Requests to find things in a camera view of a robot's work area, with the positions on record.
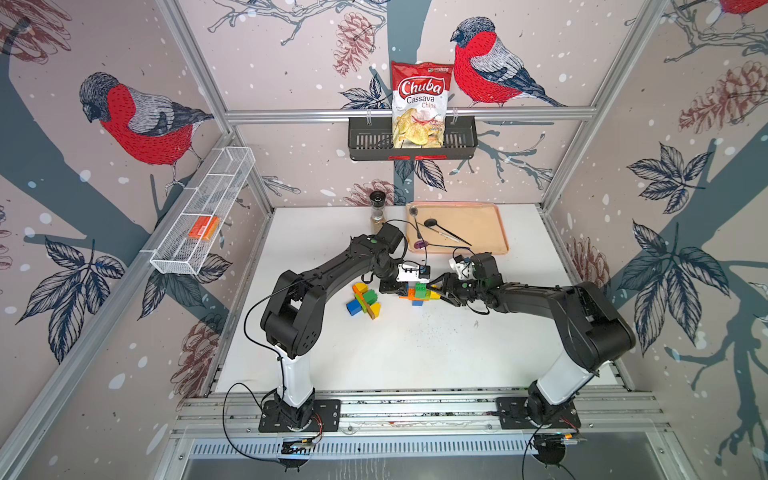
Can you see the Chuba cassava chips bag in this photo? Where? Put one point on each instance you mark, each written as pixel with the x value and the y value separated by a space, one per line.
pixel 419 104

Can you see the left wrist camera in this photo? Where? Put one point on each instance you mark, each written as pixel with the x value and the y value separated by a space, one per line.
pixel 413 272

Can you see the green square brick back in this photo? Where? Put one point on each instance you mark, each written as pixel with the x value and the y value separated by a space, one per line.
pixel 421 292

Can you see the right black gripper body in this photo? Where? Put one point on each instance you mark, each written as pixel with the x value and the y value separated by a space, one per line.
pixel 468 291

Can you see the black spoon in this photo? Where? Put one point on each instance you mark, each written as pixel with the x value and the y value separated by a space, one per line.
pixel 434 225

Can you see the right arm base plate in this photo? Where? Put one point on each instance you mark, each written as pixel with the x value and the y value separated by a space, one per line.
pixel 517 413

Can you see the beige tray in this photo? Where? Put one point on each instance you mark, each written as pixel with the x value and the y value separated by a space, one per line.
pixel 480 224

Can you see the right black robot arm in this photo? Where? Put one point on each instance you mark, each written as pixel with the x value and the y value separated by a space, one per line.
pixel 591 330

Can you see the orange brick front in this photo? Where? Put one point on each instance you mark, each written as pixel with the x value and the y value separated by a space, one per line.
pixel 360 295

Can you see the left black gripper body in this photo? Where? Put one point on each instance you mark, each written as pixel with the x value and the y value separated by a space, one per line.
pixel 392 286

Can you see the green square brick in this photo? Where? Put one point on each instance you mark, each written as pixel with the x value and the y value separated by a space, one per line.
pixel 370 297
pixel 421 292

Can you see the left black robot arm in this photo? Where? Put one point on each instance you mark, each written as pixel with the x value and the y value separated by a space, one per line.
pixel 293 317

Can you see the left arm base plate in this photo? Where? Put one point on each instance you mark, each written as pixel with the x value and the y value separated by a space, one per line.
pixel 313 416

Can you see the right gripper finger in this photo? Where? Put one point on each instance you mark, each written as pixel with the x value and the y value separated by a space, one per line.
pixel 446 283
pixel 452 300

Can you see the white wire wall basket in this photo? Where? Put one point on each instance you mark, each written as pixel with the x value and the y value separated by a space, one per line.
pixel 215 195

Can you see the black wall basket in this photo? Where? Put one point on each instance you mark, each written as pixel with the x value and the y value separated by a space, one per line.
pixel 388 139

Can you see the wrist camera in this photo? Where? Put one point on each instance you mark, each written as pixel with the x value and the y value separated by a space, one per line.
pixel 413 272
pixel 463 267

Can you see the small grey spoon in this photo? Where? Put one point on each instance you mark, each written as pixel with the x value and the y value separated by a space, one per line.
pixel 414 212

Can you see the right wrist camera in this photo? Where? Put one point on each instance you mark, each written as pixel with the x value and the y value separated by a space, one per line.
pixel 463 267

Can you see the orange block in wire basket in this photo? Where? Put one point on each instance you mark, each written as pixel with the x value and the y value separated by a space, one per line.
pixel 204 228

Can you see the glass spice shaker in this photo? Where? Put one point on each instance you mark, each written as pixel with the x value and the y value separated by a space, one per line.
pixel 378 202

